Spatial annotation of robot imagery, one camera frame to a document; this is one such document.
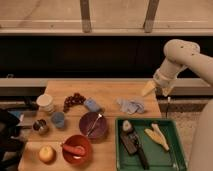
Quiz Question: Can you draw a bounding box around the black handled tool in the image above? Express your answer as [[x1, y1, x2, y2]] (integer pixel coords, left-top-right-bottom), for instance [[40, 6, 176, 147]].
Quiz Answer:
[[120, 131, 149, 170]]

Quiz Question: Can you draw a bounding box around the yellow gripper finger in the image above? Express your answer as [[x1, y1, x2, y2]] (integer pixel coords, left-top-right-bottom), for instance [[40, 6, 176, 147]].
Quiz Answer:
[[141, 81, 156, 96], [162, 87, 173, 97]]

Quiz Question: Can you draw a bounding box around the red bowl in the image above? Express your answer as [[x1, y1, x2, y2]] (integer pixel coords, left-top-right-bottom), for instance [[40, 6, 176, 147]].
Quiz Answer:
[[61, 135, 92, 166]]

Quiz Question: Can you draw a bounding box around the green plastic tray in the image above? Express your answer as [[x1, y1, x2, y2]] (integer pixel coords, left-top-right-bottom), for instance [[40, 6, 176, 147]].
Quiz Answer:
[[115, 118, 187, 171]]

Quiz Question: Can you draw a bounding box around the red sausage toy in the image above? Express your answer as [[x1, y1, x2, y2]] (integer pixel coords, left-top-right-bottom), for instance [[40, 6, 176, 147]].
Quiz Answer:
[[61, 143, 85, 156]]

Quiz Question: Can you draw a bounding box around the black object at left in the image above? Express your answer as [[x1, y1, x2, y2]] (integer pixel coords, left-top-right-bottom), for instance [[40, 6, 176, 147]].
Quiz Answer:
[[0, 108, 24, 171]]

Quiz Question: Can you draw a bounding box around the blue sponge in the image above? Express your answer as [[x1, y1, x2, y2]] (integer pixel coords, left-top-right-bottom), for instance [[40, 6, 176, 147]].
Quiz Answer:
[[84, 98, 101, 112]]

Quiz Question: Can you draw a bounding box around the blue plastic cup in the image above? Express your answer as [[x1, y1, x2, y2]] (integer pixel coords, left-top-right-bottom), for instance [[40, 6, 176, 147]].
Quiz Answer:
[[51, 112, 65, 128]]

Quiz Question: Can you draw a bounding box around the small metal cup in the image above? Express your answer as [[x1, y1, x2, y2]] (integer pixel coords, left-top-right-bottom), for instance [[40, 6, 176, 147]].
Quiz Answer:
[[33, 119, 49, 135]]

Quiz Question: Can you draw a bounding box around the metal spoon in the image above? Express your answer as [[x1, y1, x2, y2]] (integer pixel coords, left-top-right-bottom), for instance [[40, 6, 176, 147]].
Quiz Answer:
[[86, 113, 103, 136]]

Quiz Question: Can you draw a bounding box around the yellow apple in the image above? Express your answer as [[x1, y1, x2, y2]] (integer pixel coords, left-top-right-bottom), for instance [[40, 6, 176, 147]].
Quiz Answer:
[[39, 145, 55, 163]]

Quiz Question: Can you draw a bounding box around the white plastic cup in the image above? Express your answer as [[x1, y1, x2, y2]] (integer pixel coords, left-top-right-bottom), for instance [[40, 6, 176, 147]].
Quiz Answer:
[[36, 94, 55, 114]]

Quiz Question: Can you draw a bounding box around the dark red grape bunch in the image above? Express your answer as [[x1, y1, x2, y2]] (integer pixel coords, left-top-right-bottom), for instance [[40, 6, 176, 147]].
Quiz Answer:
[[63, 93, 86, 112]]

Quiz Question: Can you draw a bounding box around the small round white object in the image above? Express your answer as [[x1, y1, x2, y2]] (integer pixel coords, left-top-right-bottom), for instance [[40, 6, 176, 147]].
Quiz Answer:
[[122, 120, 133, 133]]

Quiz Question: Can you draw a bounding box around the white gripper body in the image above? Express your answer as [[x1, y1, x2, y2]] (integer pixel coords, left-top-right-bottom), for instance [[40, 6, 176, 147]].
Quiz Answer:
[[153, 69, 176, 88]]

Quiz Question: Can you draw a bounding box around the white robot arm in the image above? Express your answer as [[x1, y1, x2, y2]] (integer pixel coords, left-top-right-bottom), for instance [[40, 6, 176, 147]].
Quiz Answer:
[[141, 39, 213, 171]]

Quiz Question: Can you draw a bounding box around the crumpled light blue cloth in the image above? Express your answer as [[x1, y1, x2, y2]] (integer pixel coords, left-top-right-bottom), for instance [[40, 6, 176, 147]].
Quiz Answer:
[[116, 98, 145, 115]]

